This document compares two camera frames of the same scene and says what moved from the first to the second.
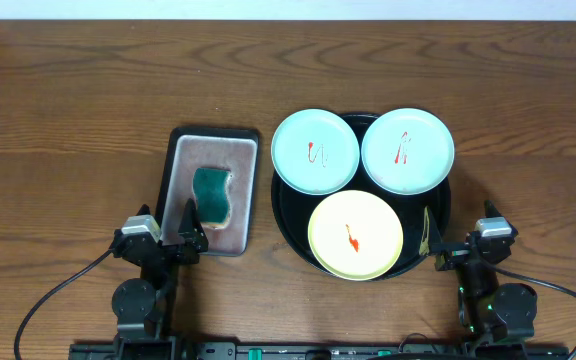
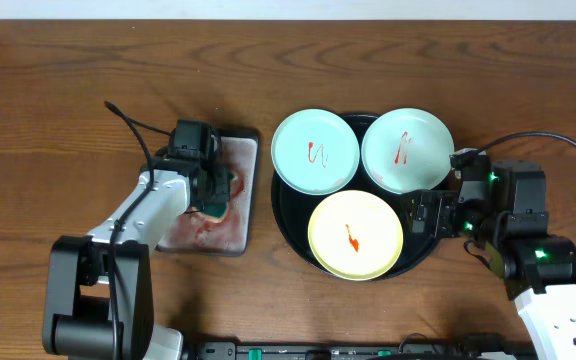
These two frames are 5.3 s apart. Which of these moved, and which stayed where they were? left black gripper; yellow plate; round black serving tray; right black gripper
Moved: left black gripper; right black gripper
Stayed: round black serving tray; yellow plate
